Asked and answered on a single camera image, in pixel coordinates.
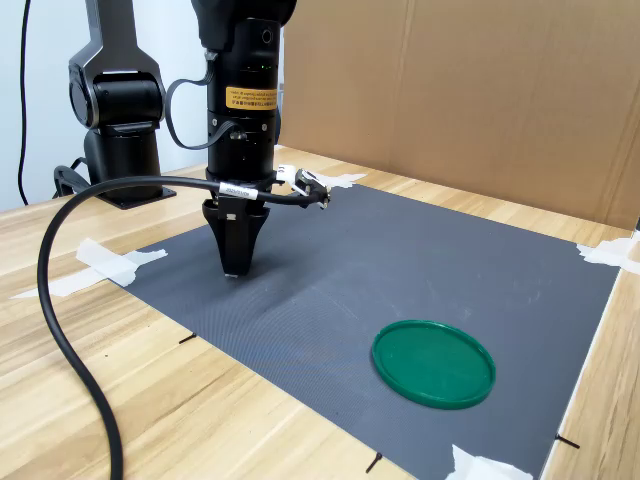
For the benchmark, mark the round green lid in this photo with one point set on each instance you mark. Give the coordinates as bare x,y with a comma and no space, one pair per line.
432,365

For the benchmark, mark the white masking tape piece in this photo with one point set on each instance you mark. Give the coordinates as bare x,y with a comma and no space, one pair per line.
610,252
475,467
345,179
120,267

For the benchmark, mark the small black screw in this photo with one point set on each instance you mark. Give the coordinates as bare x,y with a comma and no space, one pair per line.
567,441
374,462
187,339

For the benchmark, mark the dark grey mat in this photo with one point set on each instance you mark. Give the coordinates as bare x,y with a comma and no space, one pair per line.
380,280

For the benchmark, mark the brown cardboard partition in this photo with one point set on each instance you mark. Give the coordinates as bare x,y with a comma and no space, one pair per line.
475,100

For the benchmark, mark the white gripper camera box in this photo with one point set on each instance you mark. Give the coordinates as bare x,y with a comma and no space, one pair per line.
305,185

